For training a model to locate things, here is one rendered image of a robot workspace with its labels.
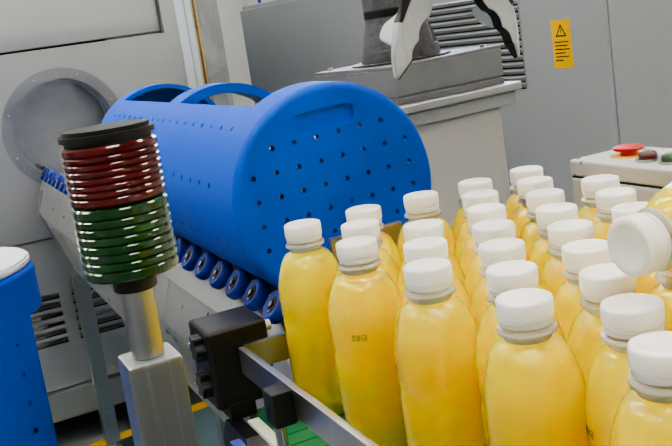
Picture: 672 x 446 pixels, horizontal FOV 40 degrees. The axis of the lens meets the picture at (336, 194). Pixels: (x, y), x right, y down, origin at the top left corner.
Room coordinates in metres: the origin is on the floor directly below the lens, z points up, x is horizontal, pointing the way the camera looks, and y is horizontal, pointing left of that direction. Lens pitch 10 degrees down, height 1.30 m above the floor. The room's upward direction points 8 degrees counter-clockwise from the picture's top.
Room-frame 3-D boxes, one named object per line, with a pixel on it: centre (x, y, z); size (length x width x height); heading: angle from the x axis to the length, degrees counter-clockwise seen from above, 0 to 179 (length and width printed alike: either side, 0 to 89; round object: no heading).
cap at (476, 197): (0.96, -0.15, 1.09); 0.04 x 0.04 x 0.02
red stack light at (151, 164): (0.60, 0.14, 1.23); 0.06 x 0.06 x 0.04
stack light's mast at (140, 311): (0.60, 0.14, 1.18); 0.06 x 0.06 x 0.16
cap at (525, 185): (0.99, -0.22, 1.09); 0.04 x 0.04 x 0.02
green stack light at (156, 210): (0.60, 0.14, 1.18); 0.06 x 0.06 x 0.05
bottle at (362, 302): (0.82, -0.01, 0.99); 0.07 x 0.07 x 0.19
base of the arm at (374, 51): (1.76, -0.16, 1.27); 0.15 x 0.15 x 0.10
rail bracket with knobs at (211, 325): (0.98, 0.14, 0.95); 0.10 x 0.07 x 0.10; 114
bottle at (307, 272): (0.94, 0.04, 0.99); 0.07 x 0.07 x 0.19
